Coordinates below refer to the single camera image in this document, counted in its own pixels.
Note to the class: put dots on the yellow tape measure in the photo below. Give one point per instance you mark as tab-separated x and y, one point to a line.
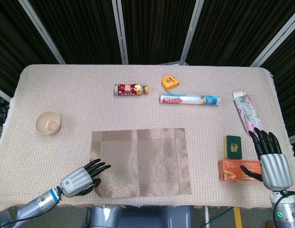
170	82

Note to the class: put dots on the metal table leg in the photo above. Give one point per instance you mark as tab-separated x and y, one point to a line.
206	217

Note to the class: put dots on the green yellow sponge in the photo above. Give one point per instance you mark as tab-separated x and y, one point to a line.
233	147

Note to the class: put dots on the orange cardboard box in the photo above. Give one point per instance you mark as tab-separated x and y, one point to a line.
233	169

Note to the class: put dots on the light brown bowl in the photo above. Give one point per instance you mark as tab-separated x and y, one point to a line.
47	122

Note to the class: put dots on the plastic food wrap roll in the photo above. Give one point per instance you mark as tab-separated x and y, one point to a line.
185	99

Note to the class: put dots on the black curtain panel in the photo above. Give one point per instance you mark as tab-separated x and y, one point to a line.
290	71
233	28
9	35
157	28
78	28

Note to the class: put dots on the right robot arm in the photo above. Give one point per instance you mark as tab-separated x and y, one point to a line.
286	213

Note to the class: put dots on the Costa coffee bottle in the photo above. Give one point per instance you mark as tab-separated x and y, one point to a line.
128	89

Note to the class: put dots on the brown woven placemat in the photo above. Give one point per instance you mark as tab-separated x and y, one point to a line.
142	161

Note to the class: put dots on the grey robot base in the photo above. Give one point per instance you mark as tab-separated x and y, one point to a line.
138	217

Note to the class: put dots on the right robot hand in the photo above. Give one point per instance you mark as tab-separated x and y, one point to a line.
276	171

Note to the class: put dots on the beige woven tablecloth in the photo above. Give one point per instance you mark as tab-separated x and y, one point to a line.
66	95

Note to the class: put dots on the brown shoe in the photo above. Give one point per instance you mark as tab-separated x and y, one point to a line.
270	224

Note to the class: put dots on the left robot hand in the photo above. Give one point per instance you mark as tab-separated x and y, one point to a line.
75	183

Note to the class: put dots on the floral paper box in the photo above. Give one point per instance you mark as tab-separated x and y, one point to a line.
247	111

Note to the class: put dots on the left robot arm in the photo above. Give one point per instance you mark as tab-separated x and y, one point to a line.
38	204

